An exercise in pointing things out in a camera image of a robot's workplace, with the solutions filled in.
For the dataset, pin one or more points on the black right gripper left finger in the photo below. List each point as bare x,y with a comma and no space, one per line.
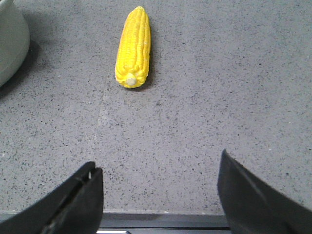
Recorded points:
75,207

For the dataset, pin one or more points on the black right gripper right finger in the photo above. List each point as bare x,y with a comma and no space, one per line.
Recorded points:
253,207

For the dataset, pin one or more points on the yellow corn cob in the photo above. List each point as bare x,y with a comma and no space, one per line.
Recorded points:
133,56

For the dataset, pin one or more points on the pale green electric cooking pot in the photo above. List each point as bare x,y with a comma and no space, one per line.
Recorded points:
14,40

